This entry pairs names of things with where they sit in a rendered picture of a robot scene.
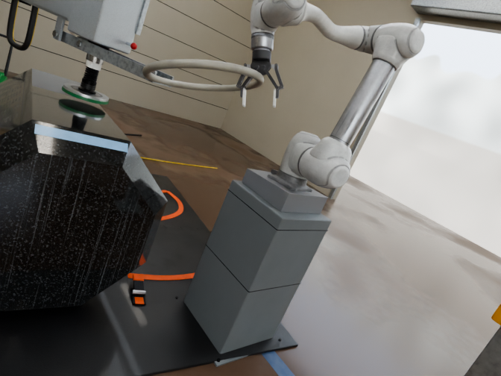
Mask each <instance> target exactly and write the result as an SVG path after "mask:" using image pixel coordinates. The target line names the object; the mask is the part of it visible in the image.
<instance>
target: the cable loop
mask: <svg viewBox="0 0 501 376"><path fill-rule="evenodd" d="M18 4H19V0H11V5H10V12H9V17H8V22H7V40H8V42H9V43H10V45H11V46H13V47H14V48H16V49H18V50H20V51H25V50H27V49H28V48H29V46H30V45H31V42H32V39H33V36H34V31H35V27H36V23H37V16H38V12H39V8H38V7H35V6H33V5H32V8H31V15H30V19H29V23H28V30H27V34H26V37H25V41H24V43H23V44H22V45H19V44H17V43H16V42H15V40H14V37H13V32H14V25H15V21H16V13H17V8H18Z"/></svg>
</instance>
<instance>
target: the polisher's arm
mask: <svg viewBox="0 0 501 376"><path fill-rule="evenodd" d="M73 1H74V0H19V2H21V3H23V4H26V5H29V6H31V5H33V6H35V7H38V8H40V9H42V10H44V11H47V12H49V13H51V14H54V15H55V16H57V21H56V25H55V30H56V31H57V32H58V35H57V37H53V38H54V39H56V40H58V41H61V38H62V34H63V28H64V25H65V21H69V18H70V15H71V12H72V5H73Z"/></svg>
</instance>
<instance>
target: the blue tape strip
mask: <svg viewBox="0 0 501 376"><path fill-rule="evenodd" d="M34 133H35V134H40V135H44V136H47V137H54V138H58V139H62V140H69V141H73V142H80V143H84V144H88V145H95V146H99V147H103V148H110V149H114V150H118V151H125V152H127V148H128V144H127V143H123V142H116V141H112V140H106V139H103V138H99V137H93V136H89V135H85V134H79V133H75V132H71V131H65V130H61V129H57V128H51V127H48V126H44V125H38V124H35V130H34Z"/></svg>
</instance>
